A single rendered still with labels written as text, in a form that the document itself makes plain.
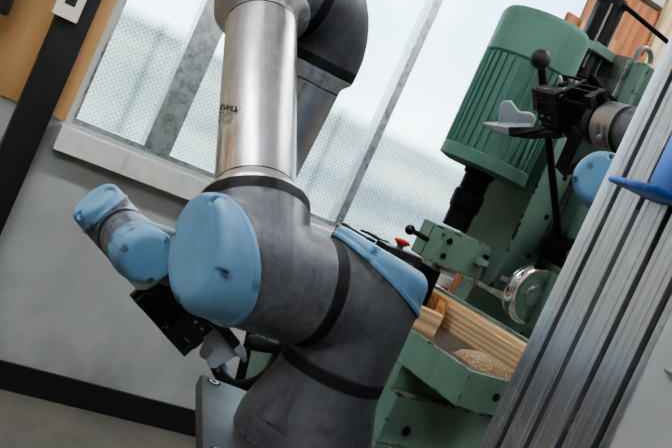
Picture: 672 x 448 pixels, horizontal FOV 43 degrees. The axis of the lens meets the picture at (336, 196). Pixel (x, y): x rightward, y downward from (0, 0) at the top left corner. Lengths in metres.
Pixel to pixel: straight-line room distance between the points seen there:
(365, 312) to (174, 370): 2.21
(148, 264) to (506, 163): 0.75
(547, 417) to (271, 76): 0.45
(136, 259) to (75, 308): 1.78
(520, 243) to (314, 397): 0.90
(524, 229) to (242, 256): 1.00
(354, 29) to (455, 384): 0.57
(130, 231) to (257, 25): 0.31
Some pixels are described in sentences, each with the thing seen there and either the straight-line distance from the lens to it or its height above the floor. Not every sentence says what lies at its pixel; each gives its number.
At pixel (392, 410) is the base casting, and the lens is 1.45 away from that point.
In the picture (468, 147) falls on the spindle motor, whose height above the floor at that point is 1.22.
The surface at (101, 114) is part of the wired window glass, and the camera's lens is 2.81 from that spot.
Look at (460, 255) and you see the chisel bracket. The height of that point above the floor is 1.03.
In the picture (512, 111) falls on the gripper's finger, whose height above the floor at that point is 1.30.
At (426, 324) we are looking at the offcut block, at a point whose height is 0.92.
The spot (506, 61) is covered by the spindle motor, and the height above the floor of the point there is 1.40.
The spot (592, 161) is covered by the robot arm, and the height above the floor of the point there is 1.24.
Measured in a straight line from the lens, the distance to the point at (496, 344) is 1.53.
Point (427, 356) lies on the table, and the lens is 1.41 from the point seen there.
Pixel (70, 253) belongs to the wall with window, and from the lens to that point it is 2.82.
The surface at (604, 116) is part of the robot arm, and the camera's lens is 1.35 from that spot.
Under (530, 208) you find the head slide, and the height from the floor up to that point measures 1.17.
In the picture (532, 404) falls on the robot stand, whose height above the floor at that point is 0.99.
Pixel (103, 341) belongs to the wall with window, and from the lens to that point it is 2.94.
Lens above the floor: 1.12
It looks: 3 degrees down
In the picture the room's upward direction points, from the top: 24 degrees clockwise
